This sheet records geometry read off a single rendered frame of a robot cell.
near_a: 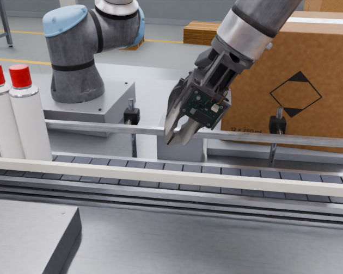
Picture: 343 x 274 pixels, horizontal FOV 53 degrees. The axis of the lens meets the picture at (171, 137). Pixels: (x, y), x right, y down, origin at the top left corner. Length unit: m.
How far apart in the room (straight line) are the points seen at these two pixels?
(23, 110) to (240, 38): 0.40
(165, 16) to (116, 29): 5.18
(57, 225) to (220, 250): 0.27
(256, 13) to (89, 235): 0.45
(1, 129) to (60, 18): 0.34
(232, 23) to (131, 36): 0.53
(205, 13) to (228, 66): 5.51
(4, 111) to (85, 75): 0.32
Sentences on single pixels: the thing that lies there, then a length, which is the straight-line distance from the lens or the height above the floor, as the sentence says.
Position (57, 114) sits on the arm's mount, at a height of 0.88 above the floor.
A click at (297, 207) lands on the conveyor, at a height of 0.87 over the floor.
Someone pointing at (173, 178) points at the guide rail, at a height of 0.91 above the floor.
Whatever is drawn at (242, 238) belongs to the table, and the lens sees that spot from 0.64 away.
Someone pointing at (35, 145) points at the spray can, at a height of 0.94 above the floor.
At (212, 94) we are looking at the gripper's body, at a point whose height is 1.08.
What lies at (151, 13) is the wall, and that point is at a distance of 6.21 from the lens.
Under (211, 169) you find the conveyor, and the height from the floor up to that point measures 0.88.
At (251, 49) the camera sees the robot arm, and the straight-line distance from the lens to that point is 0.51.
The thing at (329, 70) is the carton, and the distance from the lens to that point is 0.80.
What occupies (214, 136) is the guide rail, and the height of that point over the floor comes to 0.95.
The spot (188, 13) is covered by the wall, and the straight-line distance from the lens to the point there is 6.05.
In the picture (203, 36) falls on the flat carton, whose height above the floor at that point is 0.12.
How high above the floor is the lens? 1.28
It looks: 30 degrees down
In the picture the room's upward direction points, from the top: straight up
